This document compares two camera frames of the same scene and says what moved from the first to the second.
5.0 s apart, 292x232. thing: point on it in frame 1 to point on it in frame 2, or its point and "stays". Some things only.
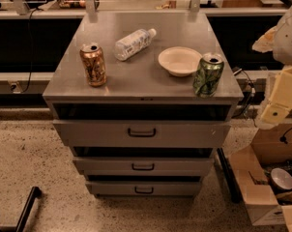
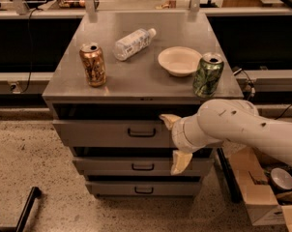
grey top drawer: [72, 133] stays
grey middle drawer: [144, 166] stays
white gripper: [289, 40] to [179, 135]
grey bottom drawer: [145, 188] stays
